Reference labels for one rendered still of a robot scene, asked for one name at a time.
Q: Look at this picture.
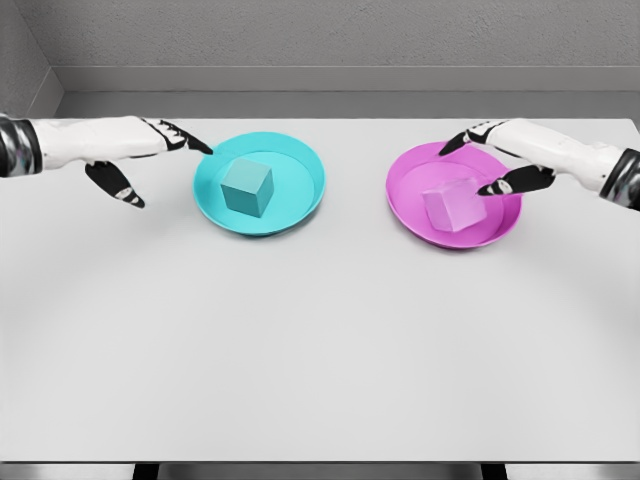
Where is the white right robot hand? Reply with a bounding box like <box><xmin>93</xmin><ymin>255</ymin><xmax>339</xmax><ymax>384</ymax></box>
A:
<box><xmin>438</xmin><ymin>117</ymin><xmax>566</xmax><ymax>199</ymax></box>

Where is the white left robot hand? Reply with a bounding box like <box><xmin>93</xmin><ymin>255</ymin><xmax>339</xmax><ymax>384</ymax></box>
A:
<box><xmin>83</xmin><ymin>116</ymin><xmax>213</xmax><ymax>210</ymax></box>

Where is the pink cube block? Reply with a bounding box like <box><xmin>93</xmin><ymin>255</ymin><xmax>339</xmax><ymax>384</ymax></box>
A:
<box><xmin>421</xmin><ymin>176</ymin><xmax>489</xmax><ymax>234</ymax></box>

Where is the cyan cube block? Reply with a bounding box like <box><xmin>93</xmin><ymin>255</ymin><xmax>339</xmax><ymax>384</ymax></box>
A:
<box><xmin>220</xmin><ymin>159</ymin><xmax>275</xmax><ymax>219</ymax></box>

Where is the pink plate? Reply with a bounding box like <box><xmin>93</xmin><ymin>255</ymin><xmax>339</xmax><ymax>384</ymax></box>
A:
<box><xmin>385</xmin><ymin>141</ymin><xmax>523</xmax><ymax>251</ymax></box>

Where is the cyan plate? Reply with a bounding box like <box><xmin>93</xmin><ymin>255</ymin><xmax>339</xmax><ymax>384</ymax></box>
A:
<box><xmin>192</xmin><ymin>131</ymin><xmax>327</xmax><ymax>238</ymax></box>

